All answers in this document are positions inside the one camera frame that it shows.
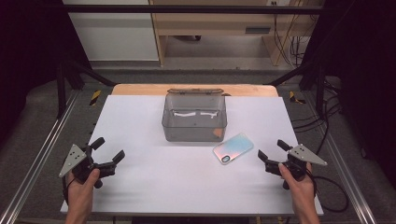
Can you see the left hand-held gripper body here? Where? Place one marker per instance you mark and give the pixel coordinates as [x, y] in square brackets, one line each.
[74, 158]

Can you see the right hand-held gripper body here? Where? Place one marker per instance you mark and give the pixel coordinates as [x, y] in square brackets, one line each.
[303, 155]

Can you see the iridescent smartphone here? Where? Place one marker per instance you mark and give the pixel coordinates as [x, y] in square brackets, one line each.
[233, 148]

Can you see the clear plastic storage box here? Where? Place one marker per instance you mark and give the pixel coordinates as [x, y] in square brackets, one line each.
[194, 124]

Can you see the person's left hand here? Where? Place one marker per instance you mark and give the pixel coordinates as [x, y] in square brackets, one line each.
[81, 193]

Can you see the person's right hand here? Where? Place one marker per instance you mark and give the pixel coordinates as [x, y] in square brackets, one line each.
[300, 191]

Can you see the white table board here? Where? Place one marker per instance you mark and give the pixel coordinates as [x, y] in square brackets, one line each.
[155, 174]

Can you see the yellow black hazard tape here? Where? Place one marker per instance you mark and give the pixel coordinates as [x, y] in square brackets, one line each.
[95, 97]
[293, 97]

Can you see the wooden table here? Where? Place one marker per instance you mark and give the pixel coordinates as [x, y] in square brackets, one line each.
[140, 89]

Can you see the dark curtain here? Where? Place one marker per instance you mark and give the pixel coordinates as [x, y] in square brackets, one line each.
[367, 77]
[28, 56]

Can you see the white cabinet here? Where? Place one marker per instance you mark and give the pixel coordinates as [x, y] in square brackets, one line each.
[115, 34]

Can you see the light wooden desk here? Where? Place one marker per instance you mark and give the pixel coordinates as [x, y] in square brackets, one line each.
[211, 23]

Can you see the aluminium floor rail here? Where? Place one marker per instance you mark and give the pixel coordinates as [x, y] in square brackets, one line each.
[34, 168]
[345, 174]

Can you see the black metal frame stand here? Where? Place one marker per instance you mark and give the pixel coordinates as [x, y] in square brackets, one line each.
[320, 87]
[61, 90]

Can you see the black horizontal frame bar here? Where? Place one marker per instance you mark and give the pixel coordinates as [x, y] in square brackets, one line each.
[186, 9]

